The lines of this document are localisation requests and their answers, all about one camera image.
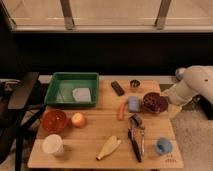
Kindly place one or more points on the grey blue round object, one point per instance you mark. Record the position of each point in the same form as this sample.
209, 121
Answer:
179, 73

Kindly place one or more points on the dark red bowl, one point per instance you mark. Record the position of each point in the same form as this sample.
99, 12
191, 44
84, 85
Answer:
155, 103

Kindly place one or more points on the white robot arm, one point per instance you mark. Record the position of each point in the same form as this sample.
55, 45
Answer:
196, 80

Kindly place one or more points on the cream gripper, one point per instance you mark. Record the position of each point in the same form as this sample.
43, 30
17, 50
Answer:
173, 110

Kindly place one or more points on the wooden board table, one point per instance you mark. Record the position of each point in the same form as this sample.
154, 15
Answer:
82, 145

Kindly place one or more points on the black handled tongs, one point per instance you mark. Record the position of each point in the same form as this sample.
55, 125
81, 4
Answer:
136, 135

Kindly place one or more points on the orange carrot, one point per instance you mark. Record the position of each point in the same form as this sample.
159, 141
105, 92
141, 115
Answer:
121, 111

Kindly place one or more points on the small dark metal cup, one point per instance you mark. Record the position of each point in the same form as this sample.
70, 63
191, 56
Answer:
134, 83

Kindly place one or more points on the small grey towel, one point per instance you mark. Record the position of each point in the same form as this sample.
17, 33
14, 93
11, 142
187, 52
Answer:
81, 94

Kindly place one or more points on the red yellow apple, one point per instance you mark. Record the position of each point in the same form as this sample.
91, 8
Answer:
78, 120

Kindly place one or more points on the black rectangular bar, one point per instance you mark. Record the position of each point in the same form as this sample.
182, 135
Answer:
117, 88

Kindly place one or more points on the green plastic tray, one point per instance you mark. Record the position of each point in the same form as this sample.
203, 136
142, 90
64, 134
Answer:
59, 92

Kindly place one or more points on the orange plastic bowl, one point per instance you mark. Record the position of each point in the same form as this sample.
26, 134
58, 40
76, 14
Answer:
54, 121

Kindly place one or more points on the blue sponge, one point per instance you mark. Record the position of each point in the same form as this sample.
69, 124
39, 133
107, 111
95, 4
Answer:
133, 104

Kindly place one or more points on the white paper cup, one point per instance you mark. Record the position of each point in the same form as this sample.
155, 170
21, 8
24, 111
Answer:
53, 145

